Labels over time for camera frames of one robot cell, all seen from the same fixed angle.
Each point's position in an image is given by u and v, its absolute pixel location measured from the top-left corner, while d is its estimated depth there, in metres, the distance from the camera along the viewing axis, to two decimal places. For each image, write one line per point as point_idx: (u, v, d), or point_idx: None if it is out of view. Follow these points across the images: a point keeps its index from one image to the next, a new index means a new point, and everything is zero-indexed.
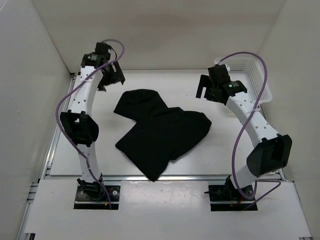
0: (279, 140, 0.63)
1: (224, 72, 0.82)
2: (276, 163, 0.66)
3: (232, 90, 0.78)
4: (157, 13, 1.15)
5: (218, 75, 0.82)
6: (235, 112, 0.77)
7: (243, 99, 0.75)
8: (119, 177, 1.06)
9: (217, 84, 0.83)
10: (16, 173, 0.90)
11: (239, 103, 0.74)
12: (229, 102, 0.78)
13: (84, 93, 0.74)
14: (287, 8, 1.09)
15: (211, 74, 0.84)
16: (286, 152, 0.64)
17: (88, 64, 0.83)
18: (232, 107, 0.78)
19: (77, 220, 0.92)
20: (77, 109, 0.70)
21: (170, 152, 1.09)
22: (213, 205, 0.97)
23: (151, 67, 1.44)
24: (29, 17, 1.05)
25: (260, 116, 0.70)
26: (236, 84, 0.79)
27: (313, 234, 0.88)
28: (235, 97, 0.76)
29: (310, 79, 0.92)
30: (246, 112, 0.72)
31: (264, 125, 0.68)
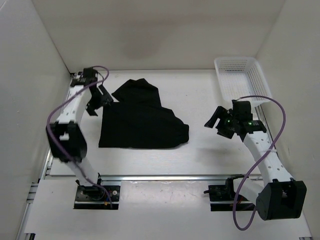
0: (293, 184, 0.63)
1: (247, 109, 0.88)
2: (287, 210, 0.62)
3: (251, 128, 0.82)
4: (157, 13, 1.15)
5: (240, 111, 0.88)
6: (250, 149, 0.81)
7: (260, 138, 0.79)
8: (119, 177, 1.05)
9: (237, 119, 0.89)
10: (16, 173, 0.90)
11: (255, 141, 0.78)
12: (246, 138, 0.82)
13: (73, 106, 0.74)
14: (287, 9, 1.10)
15: (234, 109, 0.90)
16: (300, 199, 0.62)
17: (77, 84, 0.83)
18: (248, 143, 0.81)
19: (77, 220, 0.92)
20: (65, 119, 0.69)
21: (139, 137, 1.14)
22: (214, 206, 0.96)
23: (151, 67, 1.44)
24: (29, 17, 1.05)
25: (274, 158, 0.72)
26: (256, 123, 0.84)
27: (313, 234, 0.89)
28: (253, 135, 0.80)
29: (310, 79, 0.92)
30: (261, 150, 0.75)
31: (278, 167, 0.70)
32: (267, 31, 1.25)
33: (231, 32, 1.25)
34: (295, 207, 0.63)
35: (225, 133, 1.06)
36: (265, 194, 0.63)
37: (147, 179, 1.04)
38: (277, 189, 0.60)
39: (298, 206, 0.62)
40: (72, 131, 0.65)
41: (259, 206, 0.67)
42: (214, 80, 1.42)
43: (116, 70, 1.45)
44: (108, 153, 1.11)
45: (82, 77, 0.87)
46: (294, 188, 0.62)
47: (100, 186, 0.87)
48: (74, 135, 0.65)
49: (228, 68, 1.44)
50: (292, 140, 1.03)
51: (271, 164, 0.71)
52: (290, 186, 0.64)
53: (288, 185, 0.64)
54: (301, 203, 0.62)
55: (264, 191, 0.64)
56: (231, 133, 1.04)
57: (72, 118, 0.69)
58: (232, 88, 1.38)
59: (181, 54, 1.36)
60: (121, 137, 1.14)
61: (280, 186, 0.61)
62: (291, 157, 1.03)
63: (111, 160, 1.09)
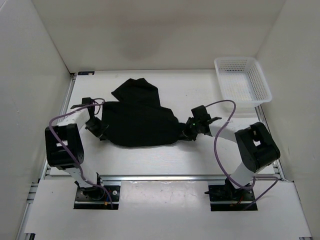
0: (254, 127, 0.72)
1: (204, 111, 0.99)
2: (266, 149, 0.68)
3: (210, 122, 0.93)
4: (157, 13, 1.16)
5: (199, 114, 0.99)
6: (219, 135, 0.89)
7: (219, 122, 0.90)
8: (118, 177, 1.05)
9: (199, 121, 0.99)
10: (16, 173, 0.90)
11: (217, 124, 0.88)
12: (213, 130, 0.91)
13: (73, 116, 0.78)
14: (287, 9, 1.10)
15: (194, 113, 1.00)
16: (266, 135, 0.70)
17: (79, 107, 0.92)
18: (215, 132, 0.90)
19: (77, 220, 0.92)
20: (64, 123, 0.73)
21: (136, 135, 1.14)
22: (214, 206, 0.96)
23: (151, 67, 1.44)
24: (29, 17, 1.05)
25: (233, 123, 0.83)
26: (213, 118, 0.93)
27: (313, 234, 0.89)
28: (214, 123, 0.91)
29: (310, 79, 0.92)
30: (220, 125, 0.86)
31: (238, 125, 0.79)
32: (267, 31, 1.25)
33: (231, 32, 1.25)
34: (269, 143, 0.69)
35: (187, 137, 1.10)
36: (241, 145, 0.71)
37: (147, 180, 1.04)
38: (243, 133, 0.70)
39: (271, 141, 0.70)
40: (71, 132, 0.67)
41: (247, 164, 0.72)
42: (214, 81, 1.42)
43: (116, 70, 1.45)
44: (108, 153, 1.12)
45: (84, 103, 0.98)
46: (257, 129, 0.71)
47: (100, 187, 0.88)
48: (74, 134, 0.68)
49: (227, 68, 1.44)
50: (292, 140, 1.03)
51: (233, 126, 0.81)
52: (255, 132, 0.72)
53: (253, 131, 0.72)
54: (269, 137, 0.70)
55: (239, 146, 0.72)
56: (195, 137, 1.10)
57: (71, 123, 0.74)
58: (232, 88, 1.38)
59: (181, 54, 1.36)
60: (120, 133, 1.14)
61: (245, 131, 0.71)
62: (291, 157, 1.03)
63: (111, 160, 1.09)
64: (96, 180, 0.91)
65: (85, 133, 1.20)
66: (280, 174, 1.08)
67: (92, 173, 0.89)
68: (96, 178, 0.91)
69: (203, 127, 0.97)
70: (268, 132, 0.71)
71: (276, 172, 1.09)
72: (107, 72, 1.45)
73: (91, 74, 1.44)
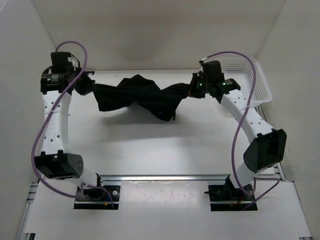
0: (275, 134, 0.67)
1: (218, 69, 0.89)
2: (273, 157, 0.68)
3: (225, 88, 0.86)
4: (157, 13, 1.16)
5: (212, 72, 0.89)
6: (230, 109, 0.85)
7: (237, 96, 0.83)
8: (119, 177, 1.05)
9: (211, 81, 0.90)
10: (16, 173, 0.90)
11: (234, 100, 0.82)
12: (224, 100, 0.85)
13: (54, 128, 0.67)
14: (287, 9, 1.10)
15: (205, 70, 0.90)
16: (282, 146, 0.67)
17: (49, 87, 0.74)
18: (227, 104, 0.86)
19: (77, 219, 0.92)
20: (51, 148, 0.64)
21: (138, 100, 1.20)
22: (214, 206, 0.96)
23: (152, 67, 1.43)
24: (29, 17, 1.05)
25: (255, 114, 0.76)
26: (230, 82, 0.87)
27: (313, 234, 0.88)
28: (230, 95, 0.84)
29: (310, 78, 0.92)
30: (240, 109, 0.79)
31: (259, 121, 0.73)
32: (267, 32, 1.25)
33: (231, 33, 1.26)
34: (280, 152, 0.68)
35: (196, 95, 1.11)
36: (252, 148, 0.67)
37: (147, 180, 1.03)
38: (262, 144, 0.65)
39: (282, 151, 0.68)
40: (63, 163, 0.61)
41: (246, 161, 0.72)
42: None
43: (116, 70, 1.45)
44: (108, 153, 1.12)
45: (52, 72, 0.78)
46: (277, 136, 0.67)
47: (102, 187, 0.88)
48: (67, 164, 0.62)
49: (227, 68, 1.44)
50: (292, 140, 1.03)
51: (252, 120, 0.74)
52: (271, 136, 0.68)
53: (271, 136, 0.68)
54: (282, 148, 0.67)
55: (250, 147, 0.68)
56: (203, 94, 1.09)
57: (59, 145, 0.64)
58: None
59: (181, 53, 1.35)
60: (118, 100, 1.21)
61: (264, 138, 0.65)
62: (292, 157, 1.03)
63: (111, 160, 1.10)
64: (96, 181, 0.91)
65: (85, 133, 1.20)
66: (280, 174, 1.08)
67: (93, 174, 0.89)
68: (96, 180, 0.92)
69: (215, 89, 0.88)
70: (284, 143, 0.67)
71: (276, 172, 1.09)
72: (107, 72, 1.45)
73: (91, 74, 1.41)
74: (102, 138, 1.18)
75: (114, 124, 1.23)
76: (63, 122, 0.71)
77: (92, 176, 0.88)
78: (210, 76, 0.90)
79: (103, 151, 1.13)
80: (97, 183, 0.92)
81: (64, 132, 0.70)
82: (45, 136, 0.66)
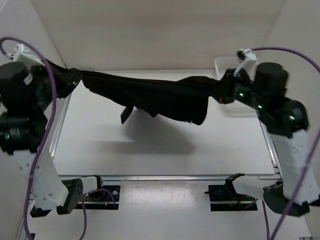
0: None
1: (283, 83, 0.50)
2: None
3: (289, 124, 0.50)
4: (157, 12, 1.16)
5: (273, 86, 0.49)
6: (277, 146, 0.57)
7: (300, 143, 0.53)
8: (118, 177, 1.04)
9: (260, 96, 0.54)
10: (15, 173, 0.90)
11: (294, 152, 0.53)
12: (277, 137, 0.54)
13: (42, 189, 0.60)
14: (287, 9, 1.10)
15: (259, 77, 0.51)
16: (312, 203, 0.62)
17: (11, 145, 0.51)
18: (277, 141, 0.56)
19: (77, 219, 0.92)
20: (47, 206, 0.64)
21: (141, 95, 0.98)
22: (214, 206, 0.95)
23: (152, 68, 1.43)
24: (29, 16, 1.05)
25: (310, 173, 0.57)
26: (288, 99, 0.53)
27: (313, 234, 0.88)
28: (293, 141, 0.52)
29: (310, 78, 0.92)
30: (298, 166, 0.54)
31: (310, 184, 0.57)
32: (267, 31, 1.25)
33: (231, 32, 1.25)
34: None
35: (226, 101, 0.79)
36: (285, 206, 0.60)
37: (147, 180, 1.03)
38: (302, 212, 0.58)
39: None
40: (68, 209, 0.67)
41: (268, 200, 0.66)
42: None
43: (116, 70, 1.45)
44: (108, 153, 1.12)
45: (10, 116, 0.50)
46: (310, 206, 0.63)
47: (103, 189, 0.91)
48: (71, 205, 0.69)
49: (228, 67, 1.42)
50: None
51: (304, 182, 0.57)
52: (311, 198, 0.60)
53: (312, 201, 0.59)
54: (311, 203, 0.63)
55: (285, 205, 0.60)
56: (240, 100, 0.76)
57: (53, 205, 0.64)
58: None
59: (182, 53, 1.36)
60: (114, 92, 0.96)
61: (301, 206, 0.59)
62: None
63: (111, 160, 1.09)
64: (96, 184, 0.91)
65: (86, 133, 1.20)
66: (280, 174, 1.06)
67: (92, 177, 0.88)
68: (96, 182, 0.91)
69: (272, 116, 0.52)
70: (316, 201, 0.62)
71: (276, 172, 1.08)
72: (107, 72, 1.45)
73: None
74: (103, 138, 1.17)
75: (114, 124, 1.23)
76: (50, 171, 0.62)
77: (92, 183, 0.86)
78: (268, 94, 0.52)
79: (103, 151, 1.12)
80: (97, 184, 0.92)
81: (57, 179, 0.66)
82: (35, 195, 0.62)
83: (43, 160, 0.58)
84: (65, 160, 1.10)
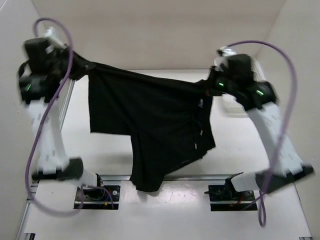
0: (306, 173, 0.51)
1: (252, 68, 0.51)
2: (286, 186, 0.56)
3: (261, 102, 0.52)
4: (157, 12, 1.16)
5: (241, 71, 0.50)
6: (254, 121, 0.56)
7: (271, 114, 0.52)
8: (119, 177, 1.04)
9: (237, 83, 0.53)
10: (15, 174, 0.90)
11: (266, 118, 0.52)
12: (252, 111, 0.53)
13: (47, 145, 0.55)
14: (287, 9, 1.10)
15: (231, 65, 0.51)
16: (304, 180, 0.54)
17: (29, 99, 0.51)
18: (255, 118, 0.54)
19: (76, 219, 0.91)
20: (49, 166, 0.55)
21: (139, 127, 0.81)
22: (214, 206, 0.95)
23: (152, 67, 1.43)
24: (29, 17, 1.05)
25: (289, 142, 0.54)
26: (265, 87, 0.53)
27: (313, 235, 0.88)
28: (265, 111, 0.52)
29: (310, 79, 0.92)
30: (274, 133, 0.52)
31: (289, 153, 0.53)
32: (267, 31, 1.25)
33: (231, 33, 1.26)
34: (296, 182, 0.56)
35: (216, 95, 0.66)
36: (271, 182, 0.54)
37: None
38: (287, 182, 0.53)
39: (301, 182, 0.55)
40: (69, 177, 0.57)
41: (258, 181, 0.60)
42: None
43: None
44: (109, 154, 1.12)
45: (30, 77, 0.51)
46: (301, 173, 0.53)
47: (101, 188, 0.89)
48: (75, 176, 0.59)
49: None
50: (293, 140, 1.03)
51: (283, 150, 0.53)
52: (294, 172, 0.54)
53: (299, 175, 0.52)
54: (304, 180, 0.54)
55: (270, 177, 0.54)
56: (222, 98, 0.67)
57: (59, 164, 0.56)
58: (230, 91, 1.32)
59: (182, 53, 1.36)
60: (108, 122, 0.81)
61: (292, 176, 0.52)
62: None
63: (111, 160, 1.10)
64: (97, 181, 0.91)
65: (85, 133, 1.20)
66: None
67: (93, 175, 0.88)
68: (97, 180, 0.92)
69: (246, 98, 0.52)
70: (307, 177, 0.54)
71: None
72: None
73: None
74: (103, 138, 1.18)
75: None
76: (58, 137, 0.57)
77: (93, 178, 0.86)
78: (239, 77, 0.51)
79: (103, 151, 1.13)
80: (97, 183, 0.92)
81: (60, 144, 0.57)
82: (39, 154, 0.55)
83: (53, 113, 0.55)
84: None
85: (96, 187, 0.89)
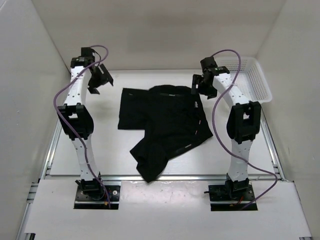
0: (250, 104, 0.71)
1: (213, 62, 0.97)
2: (249, 127, 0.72)
3: (217, 72, 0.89)
4: (157, 12, 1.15)
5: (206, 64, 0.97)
6: (219, 90, 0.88)
7: (225, 77, 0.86)
8: (119, 177, 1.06)
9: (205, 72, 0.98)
10: (15, 174, 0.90)
11: (221, 81, 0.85)
12: (215, 81, 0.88)
13: (77, 88, 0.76)
14: (287, 9, 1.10)
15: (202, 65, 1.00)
16: (258, 114, 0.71)
17: (77, 64, 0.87)
18: (218, 87, 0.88)
19: (76, 220, 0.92)
20: (71, 102, 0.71)
21: (152, 122, 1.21)
22: (214, 206, 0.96)
23: (152, 68, 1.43)
24: (29, 16, 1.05)
25: (238, 89, 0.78)
26: (220, 67, 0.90)
27: (313, 234, 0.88)
28: (219, 76, 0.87)
29: (310, 79, 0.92)
30: (226, 86, 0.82)
31: (240, 95, 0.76)
32: (267, 31, 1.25)
33: (231, 33, 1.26)
34: (255, 122, 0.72)
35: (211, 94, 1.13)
36: (231, 118, 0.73)
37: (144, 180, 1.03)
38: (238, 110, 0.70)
39: (258, 120, 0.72)
40: (80, 113, 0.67)
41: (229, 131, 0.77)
42: None
43: (116, 70, 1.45)
44: (109, 153, 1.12)
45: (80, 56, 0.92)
46: (253, 107, 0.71)
47: (100, 182, 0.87)
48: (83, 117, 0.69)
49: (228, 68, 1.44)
50: (293, 140, 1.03)
51: (234, 94, 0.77)
52: (250, 108, 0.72)
53: (248, 107, 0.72)
54: (258, 116, 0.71)
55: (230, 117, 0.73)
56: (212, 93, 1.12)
57: (79, 99, 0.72)
58: None
59: (181, 53, 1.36)
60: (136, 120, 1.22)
61: (240, 107, 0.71)
62: (292, 157, 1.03)
63: (111, 160, 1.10)
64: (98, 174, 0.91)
65: None
66: (280, 174, 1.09)
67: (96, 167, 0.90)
68: (98, 174, 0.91)
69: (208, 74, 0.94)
70: (260, 112, 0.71)
71: (276, 172, 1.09)
72: None
73: None
74: (103, 138, 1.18)
75: (115, 123, 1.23)
76: (84, 91, 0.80)
77: (94, 166, 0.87)
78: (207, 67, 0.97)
79: (104, 151, 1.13)
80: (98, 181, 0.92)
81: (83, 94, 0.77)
82: (69, 94, 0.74)
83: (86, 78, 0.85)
84: (64, 161, 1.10)
85: (98, 179, 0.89)
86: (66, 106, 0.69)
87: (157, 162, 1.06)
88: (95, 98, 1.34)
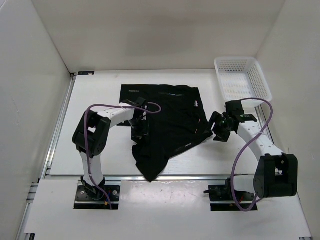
0: (285, 158, 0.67)
1: (239, 107, 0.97)
2: (283, 185, 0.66)
3: (242, 119, 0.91)
4: (157, 12, 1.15)
5: (233, 108, 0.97)
6: (244, 137, 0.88)
7: (252, 125, 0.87)
8: (119, 177, 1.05)
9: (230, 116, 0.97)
10: (15, 174, 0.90)
11: (248, 127, 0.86)
12: (239, 128, 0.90)
13: (114, 111, 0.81)
14: (287, 9, 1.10)
15: (227, 108, 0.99)
16: (293, 171, 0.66)
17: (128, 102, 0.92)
18: (243, 133, 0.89)
19: (77, 220, 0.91)
20: (103, 114, 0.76)
21: (152, 121, 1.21)
22: (214, 206, 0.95)
23: (151, 68, 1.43)
24: (29, 16, 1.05)
25: (267, 139, 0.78)
26: (247, 114, 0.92)
27: (313, 234, 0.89)
28: (245, 123, 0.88)
29: (310, 79, 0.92)
30: (252, 134, 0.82)
31: (269, 145, 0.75)
32: (267, 31, 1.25)
33: (231, 33, 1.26)
34: (290, 180, 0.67)
35: (221, 137, 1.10)
36: (260, 169, 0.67)
37: (144, 179, 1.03)
38: (270, 162, 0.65)
39: (293, 179, 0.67)
40: (103, 125, 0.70)
41: (256, 187, 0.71)
42: (214, 80, 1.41)
43: (116, 70, 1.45)
44: (109, 154, 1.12)
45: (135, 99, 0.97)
46: (286, 161, 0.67)
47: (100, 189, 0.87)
48: (100, 130, 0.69)
49: (228, 68, 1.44)
50: (293, 140, 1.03)
51: (263, 143, 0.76)
52: (283, 162, 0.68)
53: (281, 161, 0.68)
54: (293, 174, 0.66)
55: (259, 168, 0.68)
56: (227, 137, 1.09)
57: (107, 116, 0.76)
58: (232, 88, 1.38)
59: (181, 54, 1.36)
60: None
61: (272, 158, 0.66)
62: None
63: (111, 160, 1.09)
64: (100, 182, 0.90)
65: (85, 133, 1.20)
66: None
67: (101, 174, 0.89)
68: (101, 181, 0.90)
69: (233, 119, 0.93)
70: (296, 170, 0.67)
71: None
72: (107, 72, 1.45)
73: (91, 74, 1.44)
74: None
75: None
76: (117, 119, 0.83)
77: (98, 175, 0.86)
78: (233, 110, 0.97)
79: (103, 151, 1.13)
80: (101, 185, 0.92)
81: (113, 120, 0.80)
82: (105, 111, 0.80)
83: (125, 116, 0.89)
84: (64, 161, 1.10)
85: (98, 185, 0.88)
86: (95, 115, 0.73)
87: (157, 161, 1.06)
88: (95, 97, 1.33)
